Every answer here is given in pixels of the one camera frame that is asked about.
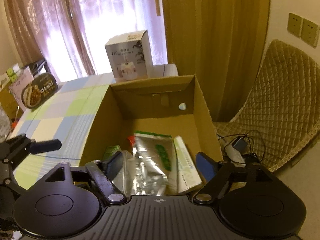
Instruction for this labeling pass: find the long white barcode box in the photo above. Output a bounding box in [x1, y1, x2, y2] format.
[174, 136, 202, 194]

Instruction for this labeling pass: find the silver green foil pouch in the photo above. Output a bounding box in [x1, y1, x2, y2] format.
[111, 130, 176, 197]

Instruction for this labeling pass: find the white power strip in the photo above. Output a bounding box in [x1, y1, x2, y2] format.
[224, 144, 246, 167]

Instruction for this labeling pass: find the grey power adapter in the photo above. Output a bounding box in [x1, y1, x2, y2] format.
[232, 136, 248, 153]

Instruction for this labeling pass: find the checked tablecloth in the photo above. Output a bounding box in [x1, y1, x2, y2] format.
[11, 73, 115, 189]

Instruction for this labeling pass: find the red packet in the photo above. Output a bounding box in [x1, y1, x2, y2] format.
[127, 135, 135, 147]

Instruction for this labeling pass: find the black oval food container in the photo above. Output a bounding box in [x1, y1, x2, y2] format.
[21, 73, 58, 109]

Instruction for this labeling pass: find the white printed paper bag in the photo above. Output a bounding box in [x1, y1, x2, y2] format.
[9, 67, 34, 98]

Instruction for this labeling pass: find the brown cardboard box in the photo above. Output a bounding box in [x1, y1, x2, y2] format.
[80, 75, 222, 166]

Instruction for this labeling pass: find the quilted beige chair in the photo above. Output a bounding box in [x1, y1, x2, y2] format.
[214, 40, 319, 172]

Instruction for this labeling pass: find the white humidifier box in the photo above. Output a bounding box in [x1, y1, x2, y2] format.
[105, 30, 153, 82]

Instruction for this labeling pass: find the sheer pink curtain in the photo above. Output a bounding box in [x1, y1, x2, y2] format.
[3, 0, 168, 81]

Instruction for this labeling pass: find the brown drape curtain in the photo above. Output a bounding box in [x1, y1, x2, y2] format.
[162, 0, 270, 122]

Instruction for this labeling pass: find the black cable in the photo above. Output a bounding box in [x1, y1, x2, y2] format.
[217, 129, 266, 164]

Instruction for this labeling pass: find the left wall socket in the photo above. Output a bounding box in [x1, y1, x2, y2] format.
[287, 12, 303, 37]

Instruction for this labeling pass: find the wall socket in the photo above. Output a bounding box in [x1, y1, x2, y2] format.
[287, 12, 303, 37]
[301, 18, 319, 48]

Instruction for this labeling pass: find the right wall socket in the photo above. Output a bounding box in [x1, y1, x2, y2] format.
[301, 18, 319, 48]

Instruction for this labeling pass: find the wooden door handle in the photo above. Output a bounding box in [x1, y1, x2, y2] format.
[155, 0, 161, 16]

